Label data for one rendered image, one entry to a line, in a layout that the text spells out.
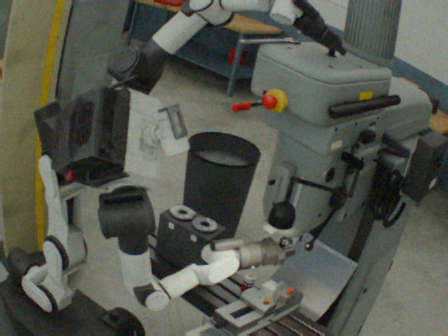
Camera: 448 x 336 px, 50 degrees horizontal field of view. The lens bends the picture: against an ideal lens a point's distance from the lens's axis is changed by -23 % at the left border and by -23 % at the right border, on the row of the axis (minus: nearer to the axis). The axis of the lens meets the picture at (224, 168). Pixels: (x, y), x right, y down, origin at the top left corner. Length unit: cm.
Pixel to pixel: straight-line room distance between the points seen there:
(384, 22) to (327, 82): 43
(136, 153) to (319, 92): 50
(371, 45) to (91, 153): 91
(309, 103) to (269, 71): 14
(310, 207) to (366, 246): 53
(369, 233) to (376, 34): 81
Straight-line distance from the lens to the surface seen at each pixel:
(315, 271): 227
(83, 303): 247
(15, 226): 341
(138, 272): 160
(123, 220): 150
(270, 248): 185
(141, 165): 155
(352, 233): 218
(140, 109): 158
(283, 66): 148
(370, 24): 174
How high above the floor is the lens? 225
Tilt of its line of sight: 26 degrees down
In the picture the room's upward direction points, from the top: 12 degrees clockwise
